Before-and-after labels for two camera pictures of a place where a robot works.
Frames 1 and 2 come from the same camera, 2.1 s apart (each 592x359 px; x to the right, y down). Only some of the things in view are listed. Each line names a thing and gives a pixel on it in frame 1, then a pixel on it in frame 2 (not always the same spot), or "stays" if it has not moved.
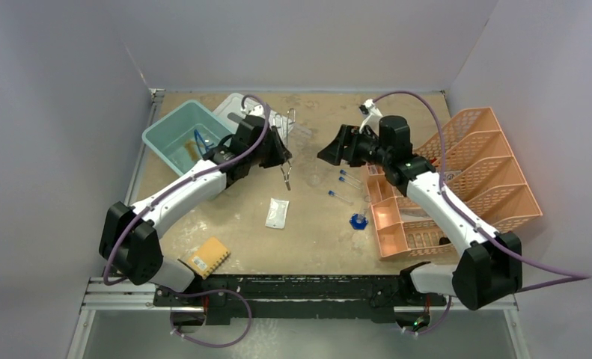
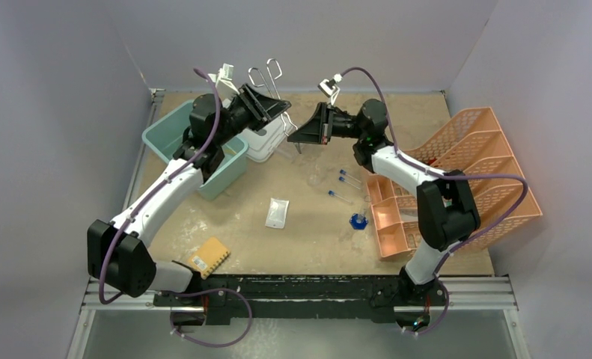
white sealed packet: [277, 213] stays
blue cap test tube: [332, 193] stays
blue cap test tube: [342, 179] stays
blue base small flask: [358, 221] stays
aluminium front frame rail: [126, 296] stays
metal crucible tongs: [290, 119] → [272, 72]
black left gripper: [281, 155] → [261, 108]
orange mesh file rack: [480, 173] stays
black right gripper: [349, 137] → [317, 131]
